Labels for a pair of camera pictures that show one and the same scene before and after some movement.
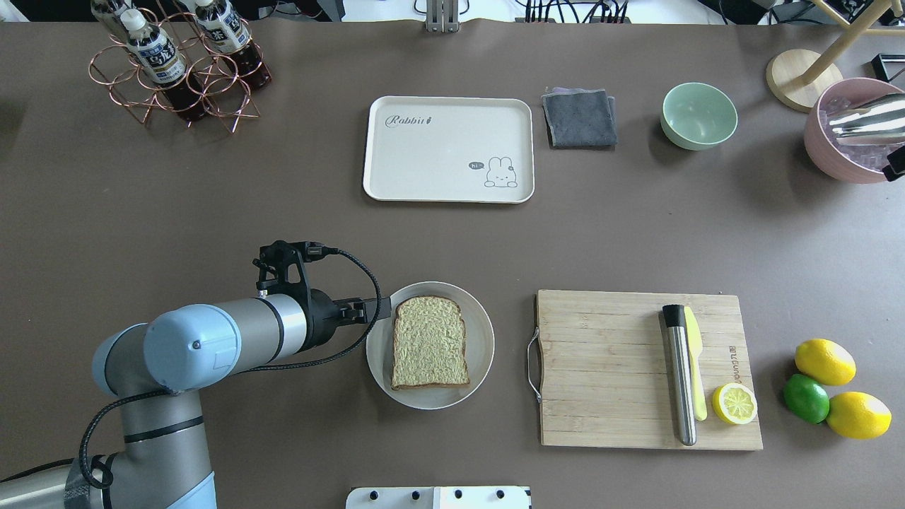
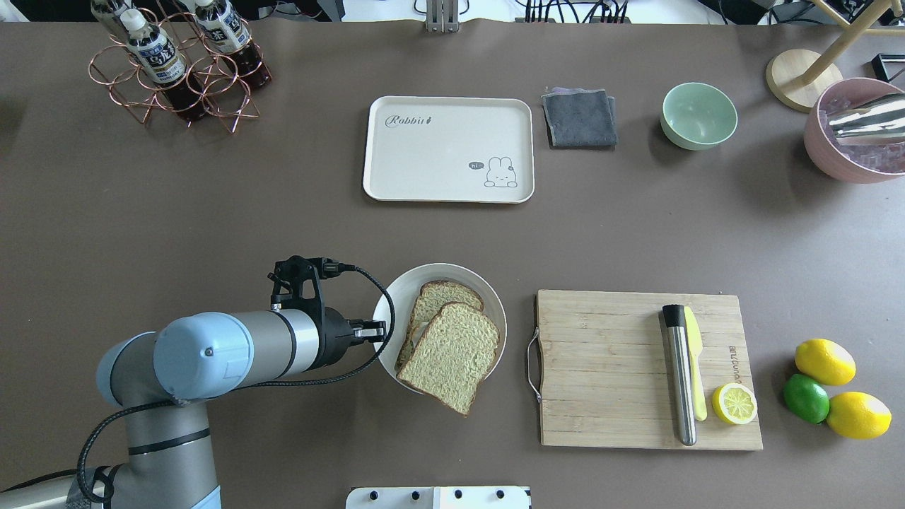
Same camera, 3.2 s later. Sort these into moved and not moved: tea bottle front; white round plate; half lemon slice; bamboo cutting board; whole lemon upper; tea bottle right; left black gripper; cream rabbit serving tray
Moved: left black gripper; white round plate
Not moved: tea bottle front; whole lemon upper; cream rabbit serving tray; tea bottle right; half lemon slice; bamboo cutting board
